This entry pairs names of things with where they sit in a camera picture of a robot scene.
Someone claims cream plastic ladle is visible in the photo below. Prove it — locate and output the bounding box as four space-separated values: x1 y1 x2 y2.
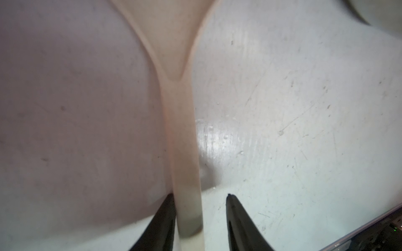
114 1 216 251

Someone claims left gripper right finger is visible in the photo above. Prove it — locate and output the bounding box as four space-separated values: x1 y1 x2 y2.
226 194 274 251

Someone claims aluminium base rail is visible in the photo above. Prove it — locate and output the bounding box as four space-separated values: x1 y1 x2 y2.
323 204 402 251

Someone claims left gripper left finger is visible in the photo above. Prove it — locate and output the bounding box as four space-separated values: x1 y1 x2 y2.
130 193 177 251

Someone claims stainless steel pot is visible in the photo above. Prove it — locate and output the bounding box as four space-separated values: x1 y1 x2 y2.
343 0 402 38

